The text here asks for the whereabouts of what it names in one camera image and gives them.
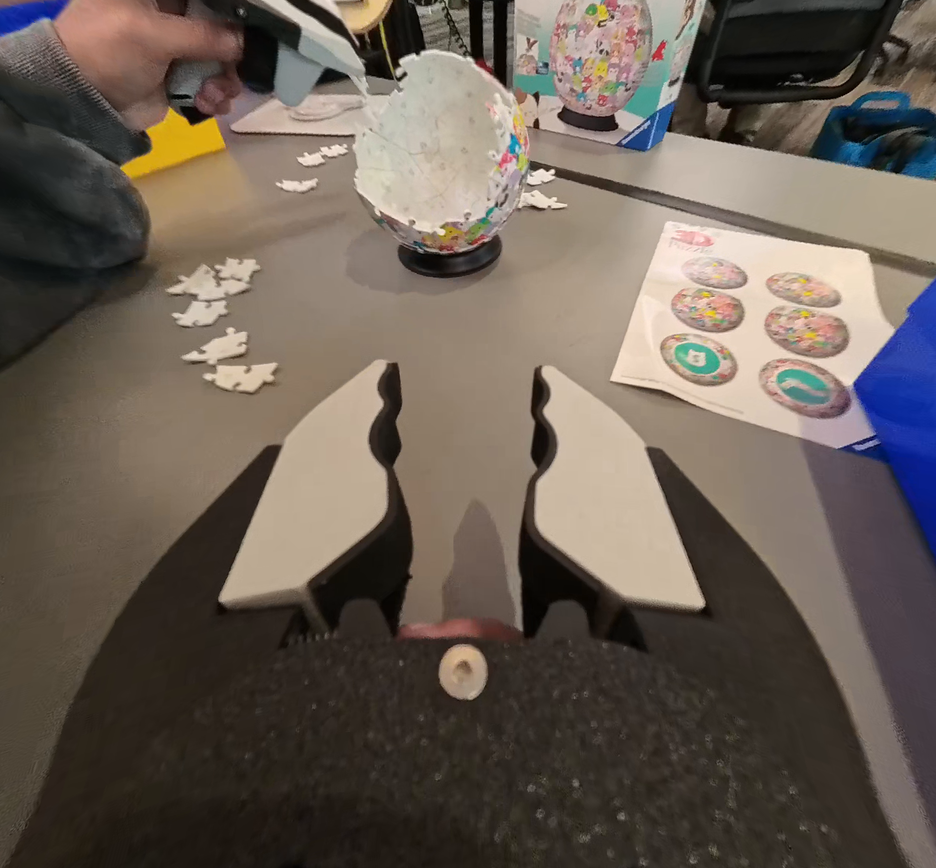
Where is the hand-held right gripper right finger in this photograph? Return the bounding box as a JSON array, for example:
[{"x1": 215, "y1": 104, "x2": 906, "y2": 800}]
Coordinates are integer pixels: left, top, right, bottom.
[{"x1": 518, "y1": 365, "x2": 707, "y2": 647}]

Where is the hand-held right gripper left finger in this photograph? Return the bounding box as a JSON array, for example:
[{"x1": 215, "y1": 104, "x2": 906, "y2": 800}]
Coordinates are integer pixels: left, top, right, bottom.
[{"x1": 218, "y1": 359, "x2": 415, "y2": 644}]

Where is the colourful puzzle ball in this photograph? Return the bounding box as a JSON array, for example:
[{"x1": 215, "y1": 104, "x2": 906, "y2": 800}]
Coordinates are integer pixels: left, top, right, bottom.
[{"x1": 353, "y1": 49, "x2": 532, "y2": 255}]

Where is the person's left forearm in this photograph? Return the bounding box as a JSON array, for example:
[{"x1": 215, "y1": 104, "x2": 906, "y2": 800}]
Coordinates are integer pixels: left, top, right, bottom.
[{"x1": 0, "y1": 17, "x2": 155, "y2": 364}]

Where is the row of white puzzle pieces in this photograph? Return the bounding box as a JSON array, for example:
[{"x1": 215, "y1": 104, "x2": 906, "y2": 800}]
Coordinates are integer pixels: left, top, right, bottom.
[{"x1": 164, "y1": 257, "x2": 280, "y2": 396}]

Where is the white puzzle leaflet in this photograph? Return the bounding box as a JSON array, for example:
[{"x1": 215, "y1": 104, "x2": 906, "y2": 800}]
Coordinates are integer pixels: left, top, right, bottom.
[{"x1": 610, "y1": 220, "x2": 896, "y2": 454}]

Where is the black ball stand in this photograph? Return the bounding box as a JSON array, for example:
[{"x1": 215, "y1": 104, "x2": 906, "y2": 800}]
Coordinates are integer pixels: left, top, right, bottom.
[{"x1": 398, "y1": 232, "x2": 504, "y2": 279}]

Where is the colourful puzzle box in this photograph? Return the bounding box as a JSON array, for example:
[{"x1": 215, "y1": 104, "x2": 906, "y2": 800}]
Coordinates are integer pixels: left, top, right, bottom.
[{"x1": 512, "y1": 0, "x2": 723, "y2": 152}]

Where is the person's left hand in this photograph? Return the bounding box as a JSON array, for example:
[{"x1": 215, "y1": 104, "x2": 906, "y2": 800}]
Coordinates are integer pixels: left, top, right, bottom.
[{"x1": 52, "y1": 0, "x2": 247, "y2": 133}]

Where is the white desk stand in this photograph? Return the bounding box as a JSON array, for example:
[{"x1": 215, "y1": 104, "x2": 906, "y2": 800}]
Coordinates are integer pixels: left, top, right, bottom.
[{"x1": 230, "y1": 87, "x2": 370, "y2": 138}]

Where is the yellow plastic bin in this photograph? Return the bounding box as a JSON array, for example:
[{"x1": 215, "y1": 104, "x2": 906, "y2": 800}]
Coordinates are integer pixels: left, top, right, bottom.
[{"x1": 117, "y1": 108, "x2": 229, "y2": 178}]

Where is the blue plastic bin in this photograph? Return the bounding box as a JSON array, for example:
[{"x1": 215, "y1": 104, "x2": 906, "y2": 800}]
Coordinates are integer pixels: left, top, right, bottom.
[
  {"x1": 853, "y1": 280, "x2": 936, "y2": 559},
  {"x1": 0, "y1": 0, "x2": 74, "y2": 38}
]

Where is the blue fabric bag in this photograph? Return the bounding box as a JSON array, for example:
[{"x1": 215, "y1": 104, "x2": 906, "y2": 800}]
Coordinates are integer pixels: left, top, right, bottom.
[{"x1": 809, "y1": 90, "x2": 936, "y2": 178}]

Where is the black office chair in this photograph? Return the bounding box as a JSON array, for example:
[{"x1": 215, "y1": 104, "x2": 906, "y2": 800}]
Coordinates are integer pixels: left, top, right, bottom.
[{"x1": 688, "y1": 0, "x2": 936, "y2": 111}]

